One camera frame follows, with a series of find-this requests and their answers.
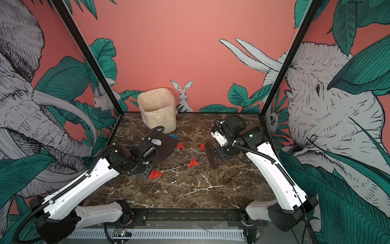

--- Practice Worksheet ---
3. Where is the brown hand brush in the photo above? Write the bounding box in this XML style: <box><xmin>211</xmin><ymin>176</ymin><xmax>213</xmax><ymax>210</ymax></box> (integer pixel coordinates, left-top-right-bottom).
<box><xmin>204</xmin><ymin>143</ymin><xmax>219</xmax><ymax>169</ymax></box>

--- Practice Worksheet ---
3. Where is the red paper scrap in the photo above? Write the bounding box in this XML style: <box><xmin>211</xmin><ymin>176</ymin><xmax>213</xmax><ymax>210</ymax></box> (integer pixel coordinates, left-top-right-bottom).
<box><xmin>176</xmin><ymin>143</ymin><xmax>185</xmax><ymax>149</ymax></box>
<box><xmin>200</xmin><ymin>143</ymin><xmax>206</xmax><ymax>152</ymax></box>
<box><xmin>187</xmin><ymin>158</ymin><xmax>200</xmax><ymax>169</ymax></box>
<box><xmin>148</xmin><ymin>170</ymin><xmax>164</xmax><ymax>179</ymax></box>

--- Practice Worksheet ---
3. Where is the dark brown dustpan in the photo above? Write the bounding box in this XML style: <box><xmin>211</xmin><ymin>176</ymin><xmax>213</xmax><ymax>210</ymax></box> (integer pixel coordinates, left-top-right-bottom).
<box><xmin>154</xmin><ymin>133</ymin><xmax>179</xmax><ymax>162</ymax></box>

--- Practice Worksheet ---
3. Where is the white paper scrap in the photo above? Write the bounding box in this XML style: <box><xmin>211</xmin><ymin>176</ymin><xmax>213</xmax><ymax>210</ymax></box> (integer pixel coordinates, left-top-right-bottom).
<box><xmin>151</xmin><ymin>139</ymin><xmax>162</xmax><ymax>146</ymax></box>

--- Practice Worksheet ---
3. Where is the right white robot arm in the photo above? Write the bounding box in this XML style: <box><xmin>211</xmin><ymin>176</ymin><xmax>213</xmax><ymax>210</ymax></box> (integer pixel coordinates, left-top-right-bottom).
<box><xmin>211</xmin><ymin>126</ymin><xmax>318</xmax><ymax>232</ymax></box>

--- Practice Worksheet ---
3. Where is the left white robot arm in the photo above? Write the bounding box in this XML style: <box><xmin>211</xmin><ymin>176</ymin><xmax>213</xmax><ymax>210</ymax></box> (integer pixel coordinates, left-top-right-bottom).
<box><xmin>35</xmin><ymin>140</ymin><xmax>157</xmax><ymax>244</ymax></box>

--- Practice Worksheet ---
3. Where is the cream bin with plastic liner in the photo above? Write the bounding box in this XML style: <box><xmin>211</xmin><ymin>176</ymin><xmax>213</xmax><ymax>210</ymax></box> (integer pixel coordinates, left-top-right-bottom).
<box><xmin>138</xmin><ymin>88</ymin><xmax>178</xmax><ymax>134</ymax></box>

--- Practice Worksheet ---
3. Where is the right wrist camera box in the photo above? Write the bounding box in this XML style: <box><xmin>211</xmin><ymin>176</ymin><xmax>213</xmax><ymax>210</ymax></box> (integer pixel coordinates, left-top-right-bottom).
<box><xmin>211</xmin><ymin>130</ymin><xmax>228</xmax><ymax>146</ymax></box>

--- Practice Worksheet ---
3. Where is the black front mounting rail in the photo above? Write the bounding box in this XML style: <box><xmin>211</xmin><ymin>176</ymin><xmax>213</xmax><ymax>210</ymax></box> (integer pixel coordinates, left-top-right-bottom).
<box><xmin>60</xmin><ymin>208</ymin><xmax>308</xmax><ymax>228</ymax></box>

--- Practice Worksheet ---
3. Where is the white slotted cable duct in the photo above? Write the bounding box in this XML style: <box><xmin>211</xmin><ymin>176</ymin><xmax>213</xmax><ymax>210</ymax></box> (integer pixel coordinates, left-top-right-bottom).
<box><xmin>66</xmin><ymin>228</ymin><xmax>245</xmax><ymax>242</ymax></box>

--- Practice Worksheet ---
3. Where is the left black frame post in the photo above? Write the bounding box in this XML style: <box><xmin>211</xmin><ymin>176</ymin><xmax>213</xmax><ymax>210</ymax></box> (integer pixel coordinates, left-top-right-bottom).
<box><xmin>50</xmin><ymin>0</ymin><xmax>125</xmax><ymax>117</ymax></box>

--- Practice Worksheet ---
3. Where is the black frame post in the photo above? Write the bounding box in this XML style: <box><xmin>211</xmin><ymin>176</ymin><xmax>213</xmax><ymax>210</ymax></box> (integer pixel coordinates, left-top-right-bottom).
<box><xmin>50</xmin><ymin>0</ymin><xmax>125</xmax><ymax>117</ymax></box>
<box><xmin>260</xmin><ymin>0</ymin><xmax>322</xmax><ymax>118</ymax></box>

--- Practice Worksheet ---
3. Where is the right black frame post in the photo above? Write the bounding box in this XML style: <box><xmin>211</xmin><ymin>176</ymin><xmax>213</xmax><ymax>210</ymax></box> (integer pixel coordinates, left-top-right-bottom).
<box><xmin>260</xmin><ymin>0</ymin><xmax>322</xmax><ymax>118</ymax></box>

